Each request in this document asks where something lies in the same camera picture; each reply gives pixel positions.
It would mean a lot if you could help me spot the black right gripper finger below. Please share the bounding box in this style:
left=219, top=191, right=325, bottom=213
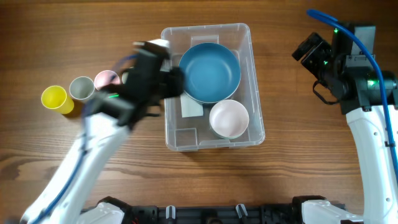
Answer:
left=292, top=32, right=323, bottom=61
left=301, top=42, right=331, bottom=75

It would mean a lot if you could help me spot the dark blue bowl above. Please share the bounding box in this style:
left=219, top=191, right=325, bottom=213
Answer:
left=179, top=42, right=241, bottom=104

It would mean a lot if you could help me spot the pink small bowl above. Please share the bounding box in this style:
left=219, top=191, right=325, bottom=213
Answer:
left=209, top=100, right=249, bottom=136

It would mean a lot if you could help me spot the grey plastic cup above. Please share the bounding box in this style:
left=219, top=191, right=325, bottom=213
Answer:
left=69, top=77, right=95, bottom=103

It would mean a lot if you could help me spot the yellow plastic cup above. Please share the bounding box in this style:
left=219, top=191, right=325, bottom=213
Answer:
left=41, top=85, right=74, bottom=114

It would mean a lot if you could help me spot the cream plastic cup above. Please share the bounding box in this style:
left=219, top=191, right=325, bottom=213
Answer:
left=121, top=72, right=128, bottom=84

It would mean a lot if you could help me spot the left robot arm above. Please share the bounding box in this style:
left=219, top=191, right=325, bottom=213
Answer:
left=21, top=49, right=183, bottom=223

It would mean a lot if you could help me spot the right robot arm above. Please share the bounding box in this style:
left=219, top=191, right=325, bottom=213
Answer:
left=292, top=32, right=397, bottom=223

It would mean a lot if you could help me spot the white paper label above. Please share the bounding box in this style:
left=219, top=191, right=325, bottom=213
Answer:
left=180, top=93, right=203, bottom=118

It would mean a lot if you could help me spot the clear plastic storage bin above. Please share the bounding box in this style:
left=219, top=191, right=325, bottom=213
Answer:
left=161, top=23, right=266, bottom=152

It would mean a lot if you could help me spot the pink plastic cup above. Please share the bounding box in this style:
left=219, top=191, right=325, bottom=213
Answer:
left=94, top=70, right=121, bottom=90

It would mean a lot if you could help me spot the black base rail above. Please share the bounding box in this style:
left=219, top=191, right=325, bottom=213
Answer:
left=79, top=196, right=348, bottom=224

